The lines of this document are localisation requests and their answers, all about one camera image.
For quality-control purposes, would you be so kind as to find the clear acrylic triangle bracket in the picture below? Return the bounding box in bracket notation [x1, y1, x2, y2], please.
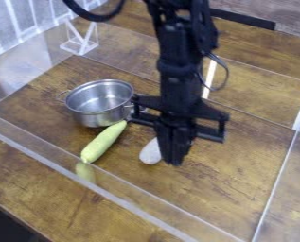
[59, 21, 99, 56]

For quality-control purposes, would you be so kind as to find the light green plush spoon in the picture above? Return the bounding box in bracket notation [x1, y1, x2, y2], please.
[80, 120, 127, 163]

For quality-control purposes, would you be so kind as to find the small stainless steel pot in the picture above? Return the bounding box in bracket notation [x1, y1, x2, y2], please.
[56, 78, 135, 128]

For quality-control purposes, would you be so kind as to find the black bar on table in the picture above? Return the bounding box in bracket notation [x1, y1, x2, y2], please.
[210, 9, 276, 30]

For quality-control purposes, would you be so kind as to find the clear acrylic back barrier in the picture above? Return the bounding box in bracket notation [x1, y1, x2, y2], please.
[56, 24, 300, 139]

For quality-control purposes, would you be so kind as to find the plush red cap mushroom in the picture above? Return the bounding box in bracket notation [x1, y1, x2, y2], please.
[139, 138, 162, 164]

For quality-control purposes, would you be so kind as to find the clear acrylic front barrier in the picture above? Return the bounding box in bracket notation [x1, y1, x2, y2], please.
[0, 118, 242, 242]

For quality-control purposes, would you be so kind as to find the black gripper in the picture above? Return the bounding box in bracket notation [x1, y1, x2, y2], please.
[130, 95, 229, 166]

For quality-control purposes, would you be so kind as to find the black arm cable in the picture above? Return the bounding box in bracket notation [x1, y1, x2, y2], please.
[62, 0, 230, 93]

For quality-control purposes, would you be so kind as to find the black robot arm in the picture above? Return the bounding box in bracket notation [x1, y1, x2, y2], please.
[131, 0, 229, 166]

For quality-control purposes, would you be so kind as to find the clear acrylic barrier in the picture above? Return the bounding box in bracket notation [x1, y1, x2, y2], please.
[56, 24, 300, 139]
[0, 118, 242, 242]

